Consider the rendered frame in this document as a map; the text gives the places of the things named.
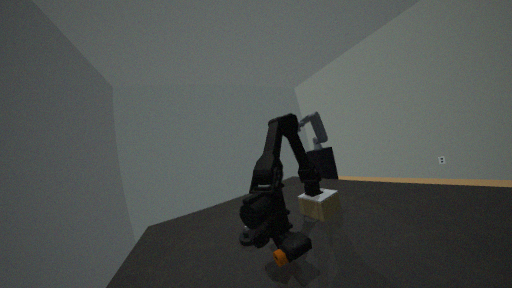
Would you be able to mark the orange knob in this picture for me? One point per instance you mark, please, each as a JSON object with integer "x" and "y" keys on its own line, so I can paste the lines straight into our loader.
{"x": 280, "y": 257}

